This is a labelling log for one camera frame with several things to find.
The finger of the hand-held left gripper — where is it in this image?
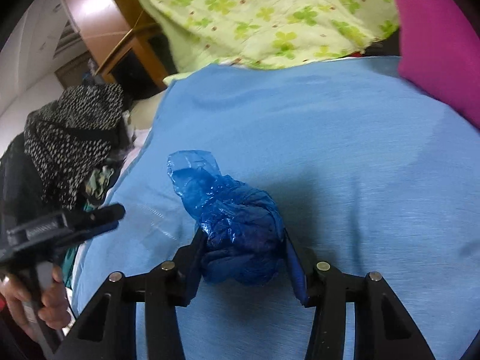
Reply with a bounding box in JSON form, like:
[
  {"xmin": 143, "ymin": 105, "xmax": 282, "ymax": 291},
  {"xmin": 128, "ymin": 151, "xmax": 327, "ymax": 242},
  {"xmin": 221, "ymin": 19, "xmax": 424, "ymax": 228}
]
[
  {"xmin": 73, "ymin": 219, "xmax": 121, "ymax": 246},
  {"xmin": 67, "ymin": 203, "xmax": 126, "ymax": 233}
]

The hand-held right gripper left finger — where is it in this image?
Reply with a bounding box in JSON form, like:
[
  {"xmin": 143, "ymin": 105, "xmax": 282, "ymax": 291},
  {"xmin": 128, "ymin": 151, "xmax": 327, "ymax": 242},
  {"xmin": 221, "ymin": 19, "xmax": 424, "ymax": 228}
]
[{"xmin": 52, "ymin": 229, "xmax": 208, "ymax": 360}]

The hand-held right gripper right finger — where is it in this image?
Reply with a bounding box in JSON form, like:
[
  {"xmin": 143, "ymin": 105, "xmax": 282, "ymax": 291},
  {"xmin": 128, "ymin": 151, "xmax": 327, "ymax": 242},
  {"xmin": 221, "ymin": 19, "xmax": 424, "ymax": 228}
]
[{"xmin": 283, "ymin": 230, "xmax": 436, "ymax": 360}]

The blue plastic bag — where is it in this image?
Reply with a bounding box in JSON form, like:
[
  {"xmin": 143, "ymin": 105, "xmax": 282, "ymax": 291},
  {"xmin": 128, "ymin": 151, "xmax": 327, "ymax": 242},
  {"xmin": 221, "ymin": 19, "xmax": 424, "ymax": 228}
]
[{"xmin": 167, "ymin": 150, "xmax": 287, "ymax": 287}]

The person's left hand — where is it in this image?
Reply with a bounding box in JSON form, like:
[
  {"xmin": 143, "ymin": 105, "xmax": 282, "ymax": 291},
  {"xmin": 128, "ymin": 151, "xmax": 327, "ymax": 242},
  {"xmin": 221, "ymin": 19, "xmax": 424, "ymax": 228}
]
[{"xmin": 0, "ymin": 262, "xmax": 72, "ymax": 340}]

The green patterned garment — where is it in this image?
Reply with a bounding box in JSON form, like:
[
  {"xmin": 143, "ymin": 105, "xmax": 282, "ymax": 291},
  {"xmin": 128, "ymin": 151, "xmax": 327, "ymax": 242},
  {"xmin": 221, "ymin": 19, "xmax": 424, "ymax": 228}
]
[{"xmin": 84, "ymin": 165, "xmax": 115, "ymax": 211}]

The teal cloth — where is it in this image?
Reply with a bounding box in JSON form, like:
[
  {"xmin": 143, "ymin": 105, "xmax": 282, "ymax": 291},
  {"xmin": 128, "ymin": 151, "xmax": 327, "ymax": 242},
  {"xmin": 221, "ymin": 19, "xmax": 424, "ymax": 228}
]
[{"xmin": 62, "ymin": 247, "xmax": 81, "ymax": 289}]

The clear plastic blister packaging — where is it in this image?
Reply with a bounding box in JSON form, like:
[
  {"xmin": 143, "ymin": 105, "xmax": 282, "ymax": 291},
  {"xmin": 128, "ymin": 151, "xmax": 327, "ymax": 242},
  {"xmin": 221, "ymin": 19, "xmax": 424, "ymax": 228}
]
[{"xmin": 131, "ymin": 200, "xmax": 181, "ymax": 241}]

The pale pink bed sheet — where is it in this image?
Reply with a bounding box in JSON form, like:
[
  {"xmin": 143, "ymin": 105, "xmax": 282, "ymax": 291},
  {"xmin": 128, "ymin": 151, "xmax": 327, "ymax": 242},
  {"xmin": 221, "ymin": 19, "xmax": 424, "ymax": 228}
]
[{"xmin": 124, "ymin": 127, "xmax": 151, "ymax": 173}]

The black white-dotted cloth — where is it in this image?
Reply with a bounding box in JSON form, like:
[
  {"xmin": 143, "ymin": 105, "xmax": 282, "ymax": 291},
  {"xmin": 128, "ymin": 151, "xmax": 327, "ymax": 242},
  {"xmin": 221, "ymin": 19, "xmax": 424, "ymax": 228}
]
[{"xmin": 0, "ymin": 82, "xmax": 130, "ymax": 229}]

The beige cushion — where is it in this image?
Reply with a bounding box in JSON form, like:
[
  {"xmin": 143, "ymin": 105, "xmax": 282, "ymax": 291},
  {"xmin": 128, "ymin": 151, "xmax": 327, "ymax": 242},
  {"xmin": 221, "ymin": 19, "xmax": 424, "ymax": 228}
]
[{"xmin": 129, "ymin": 94, "xmax": 167, "ymax": 130}]

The light blue towel blanket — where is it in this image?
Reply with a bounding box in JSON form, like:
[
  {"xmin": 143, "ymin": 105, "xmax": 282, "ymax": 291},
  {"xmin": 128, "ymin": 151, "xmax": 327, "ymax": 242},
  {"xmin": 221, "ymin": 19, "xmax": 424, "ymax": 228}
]
[{"xmin": 71, "ymin": 56, "xmax": 480, "ymax": 360}]

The green clover print blanket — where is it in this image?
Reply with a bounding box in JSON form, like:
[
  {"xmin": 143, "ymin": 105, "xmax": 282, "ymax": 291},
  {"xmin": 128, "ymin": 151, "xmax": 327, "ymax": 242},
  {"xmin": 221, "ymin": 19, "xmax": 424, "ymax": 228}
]
[{"xmin": 135, "ymin": 0, "xmax": 400, "ymax": 83}]

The magenta pillow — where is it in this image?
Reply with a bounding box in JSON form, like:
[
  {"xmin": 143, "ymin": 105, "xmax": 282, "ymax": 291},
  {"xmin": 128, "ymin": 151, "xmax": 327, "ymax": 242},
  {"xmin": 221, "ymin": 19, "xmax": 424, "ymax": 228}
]
[{"xmin": 386, "ymin": 0, "xmax": 480, "ymax": 128}]

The brown wooden furniture frame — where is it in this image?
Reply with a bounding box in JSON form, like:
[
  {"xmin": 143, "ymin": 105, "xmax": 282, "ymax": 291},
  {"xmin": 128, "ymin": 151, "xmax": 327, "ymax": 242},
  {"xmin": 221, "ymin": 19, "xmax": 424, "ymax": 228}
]
[{"xmin": 56, "ymin": 0, "xmax": 177, "ymax": 91}]

